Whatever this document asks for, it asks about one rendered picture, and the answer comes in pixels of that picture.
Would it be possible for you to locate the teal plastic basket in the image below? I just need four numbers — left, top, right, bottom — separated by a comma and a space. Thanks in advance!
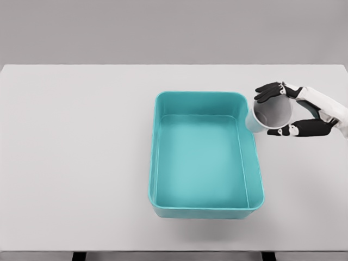
147, 91, 265, 219

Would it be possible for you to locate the white paper cup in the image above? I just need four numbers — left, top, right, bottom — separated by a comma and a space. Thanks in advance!
245, 94, 293, 134

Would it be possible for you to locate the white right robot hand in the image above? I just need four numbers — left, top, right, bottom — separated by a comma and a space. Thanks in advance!
254, 81, 348, 140

